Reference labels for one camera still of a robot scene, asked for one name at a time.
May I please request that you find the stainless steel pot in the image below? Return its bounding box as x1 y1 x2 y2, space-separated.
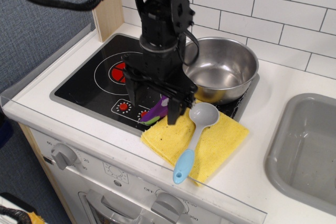
183 37 259 105

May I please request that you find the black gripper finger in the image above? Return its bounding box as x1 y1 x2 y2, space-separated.
167 97 188 125
125 74 148 105

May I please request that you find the wooden post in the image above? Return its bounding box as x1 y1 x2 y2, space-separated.
92 0 124 42

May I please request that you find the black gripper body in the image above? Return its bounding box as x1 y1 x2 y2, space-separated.
122 49 197 103

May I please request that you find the yellow cloth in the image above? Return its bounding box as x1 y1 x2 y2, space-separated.
141 109 249 186

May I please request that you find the grey spoon blue handle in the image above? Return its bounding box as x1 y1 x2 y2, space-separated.
173 102 219 184

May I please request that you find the grey right oven knob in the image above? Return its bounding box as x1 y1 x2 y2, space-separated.
151 193 185 223

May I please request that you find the black toy stove top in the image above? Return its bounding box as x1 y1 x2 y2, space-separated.
50 34 258 135

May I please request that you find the yellow object bottom left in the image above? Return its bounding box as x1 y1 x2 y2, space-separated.
27 212 45 224

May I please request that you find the white toy oven front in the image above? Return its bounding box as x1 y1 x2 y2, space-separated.
31 130 229 223

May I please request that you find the purple toy eggplant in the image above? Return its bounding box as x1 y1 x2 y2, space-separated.
139 95 169 126

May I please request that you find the grey oven knob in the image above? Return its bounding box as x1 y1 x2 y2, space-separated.
151 193 185 223
51 143 77 170

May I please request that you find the grey left oven knob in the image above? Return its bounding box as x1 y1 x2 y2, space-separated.
51 143 77 170

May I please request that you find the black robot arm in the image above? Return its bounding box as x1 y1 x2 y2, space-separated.
122 0 199 125

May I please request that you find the grey sink basin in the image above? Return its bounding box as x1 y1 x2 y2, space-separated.
265 93 335 215

